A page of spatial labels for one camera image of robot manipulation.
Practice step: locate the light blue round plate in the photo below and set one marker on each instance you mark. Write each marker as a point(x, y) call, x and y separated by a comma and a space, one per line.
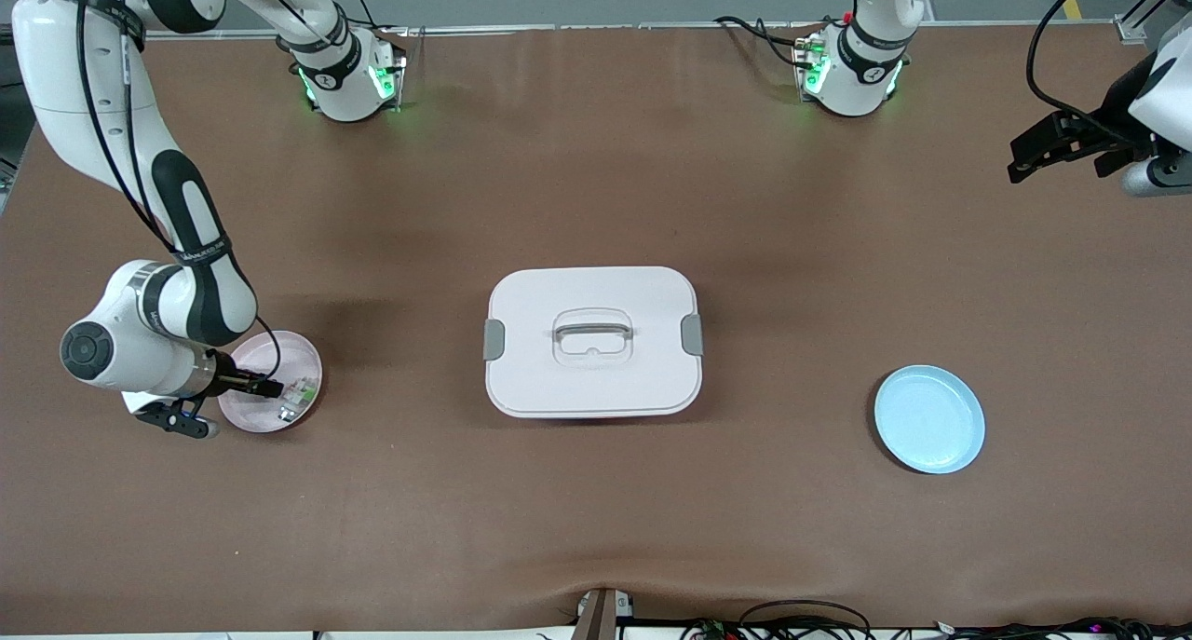
point(929, 419)

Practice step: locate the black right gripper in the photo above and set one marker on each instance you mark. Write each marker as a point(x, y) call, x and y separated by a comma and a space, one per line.
point(230, 377)

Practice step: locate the aluminium frame profile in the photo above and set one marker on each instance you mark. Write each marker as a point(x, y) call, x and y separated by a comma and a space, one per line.
point(1131, 27)

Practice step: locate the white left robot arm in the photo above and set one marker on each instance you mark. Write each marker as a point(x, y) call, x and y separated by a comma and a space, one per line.
point(861, 81)

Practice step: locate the aluminium table edge rail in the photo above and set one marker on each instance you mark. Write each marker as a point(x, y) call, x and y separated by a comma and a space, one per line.
point(605, 27)

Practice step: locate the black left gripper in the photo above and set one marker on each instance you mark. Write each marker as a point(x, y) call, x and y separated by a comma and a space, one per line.
point(1102, 133)

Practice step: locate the white lidded storage box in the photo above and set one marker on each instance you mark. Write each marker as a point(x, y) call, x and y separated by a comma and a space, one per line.
point(593, 379)

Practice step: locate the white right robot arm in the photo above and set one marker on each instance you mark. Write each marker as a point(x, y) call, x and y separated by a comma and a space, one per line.
point(84, 81)

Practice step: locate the brown table cover mat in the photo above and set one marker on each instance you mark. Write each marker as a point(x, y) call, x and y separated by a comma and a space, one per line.
point(596, 510)

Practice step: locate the pale pink round plate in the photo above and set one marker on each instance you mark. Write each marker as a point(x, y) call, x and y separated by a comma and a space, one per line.
point(298, 356)

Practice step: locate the green white push-button switch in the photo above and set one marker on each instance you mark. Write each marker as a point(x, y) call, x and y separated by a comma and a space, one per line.
point(298, 400)

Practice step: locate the brown metal bracket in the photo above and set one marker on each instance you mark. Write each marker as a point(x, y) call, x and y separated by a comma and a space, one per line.
point(601, 617)

